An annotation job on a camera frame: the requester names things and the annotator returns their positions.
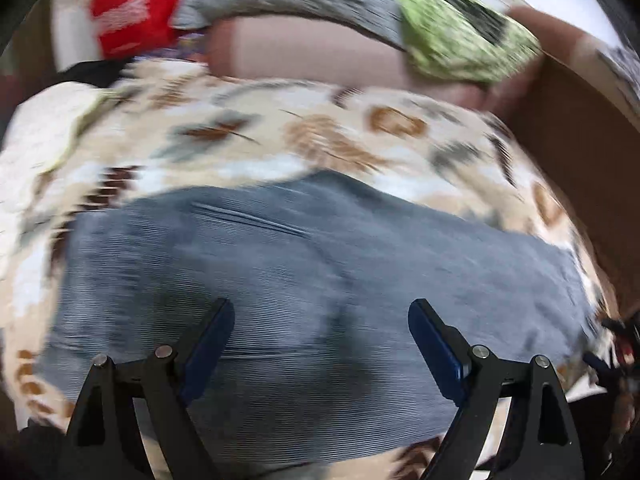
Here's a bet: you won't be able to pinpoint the blue printed box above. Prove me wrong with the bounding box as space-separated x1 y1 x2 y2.
145 30 207 61

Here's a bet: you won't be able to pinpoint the grey denim pants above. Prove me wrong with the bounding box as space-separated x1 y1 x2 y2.
35 170 596 476

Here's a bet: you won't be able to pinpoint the dark cloth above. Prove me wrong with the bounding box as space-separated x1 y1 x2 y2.
50 60 132 87

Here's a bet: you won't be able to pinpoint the white quilted cover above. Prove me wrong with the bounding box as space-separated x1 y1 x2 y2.
0 82 116 211

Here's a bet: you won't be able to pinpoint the leaf printed fleece blanket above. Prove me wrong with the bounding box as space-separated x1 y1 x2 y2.
0 57 621 480

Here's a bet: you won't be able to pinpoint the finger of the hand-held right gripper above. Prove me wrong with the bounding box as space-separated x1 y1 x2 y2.
582 351 618 386

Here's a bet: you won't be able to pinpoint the green patterned cloth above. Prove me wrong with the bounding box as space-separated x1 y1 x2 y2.
375 0 543 86

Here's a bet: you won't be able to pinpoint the red and white bag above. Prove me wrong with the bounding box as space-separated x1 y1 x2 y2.
50 0 206 72

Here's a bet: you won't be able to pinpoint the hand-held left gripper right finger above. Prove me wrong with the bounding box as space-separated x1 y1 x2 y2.
407 298 586 480

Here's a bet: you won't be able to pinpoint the pink bolster cushion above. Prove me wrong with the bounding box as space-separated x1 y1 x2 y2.
205 12 506 111

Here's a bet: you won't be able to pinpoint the grey patterned cloth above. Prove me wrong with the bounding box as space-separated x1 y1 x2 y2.
595 45 640 92

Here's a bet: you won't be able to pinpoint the brown headboard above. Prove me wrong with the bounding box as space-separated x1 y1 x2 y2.
500 5 640 311

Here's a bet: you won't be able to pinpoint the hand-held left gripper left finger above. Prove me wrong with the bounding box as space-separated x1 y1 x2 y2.
65 297 236 480

